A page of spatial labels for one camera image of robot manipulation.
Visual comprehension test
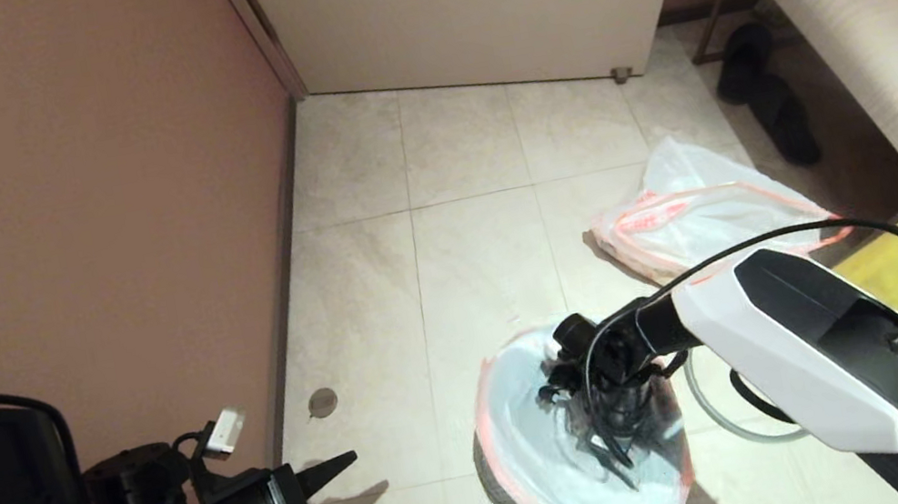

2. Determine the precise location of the clear plastic bag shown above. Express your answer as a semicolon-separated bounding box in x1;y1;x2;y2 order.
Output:
578;107;859;299

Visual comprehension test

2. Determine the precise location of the round grey floor plate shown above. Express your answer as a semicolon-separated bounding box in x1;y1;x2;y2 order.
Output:
305;385;342;420

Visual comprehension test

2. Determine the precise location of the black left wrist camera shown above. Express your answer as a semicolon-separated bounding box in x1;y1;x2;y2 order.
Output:
264;462;310;504

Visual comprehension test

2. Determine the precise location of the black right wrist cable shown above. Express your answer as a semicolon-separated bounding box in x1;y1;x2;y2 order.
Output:
562;207;898;504

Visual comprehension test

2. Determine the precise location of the black slipper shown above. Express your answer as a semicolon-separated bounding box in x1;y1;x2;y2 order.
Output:
706;19;782;108
748;70;824;174

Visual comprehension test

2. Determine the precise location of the black right elbow cable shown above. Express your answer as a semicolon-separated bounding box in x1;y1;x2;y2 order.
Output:
727;358;799;435

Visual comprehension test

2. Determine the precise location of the thin metal bench leg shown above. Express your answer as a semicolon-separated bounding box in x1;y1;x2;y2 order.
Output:
682;0;757;66

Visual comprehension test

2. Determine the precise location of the white door frame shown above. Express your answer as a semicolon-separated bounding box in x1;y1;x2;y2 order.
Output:
214;0;311;115

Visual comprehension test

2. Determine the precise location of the gray bin rim ring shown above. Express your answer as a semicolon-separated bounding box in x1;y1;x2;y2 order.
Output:
681;333;806;456

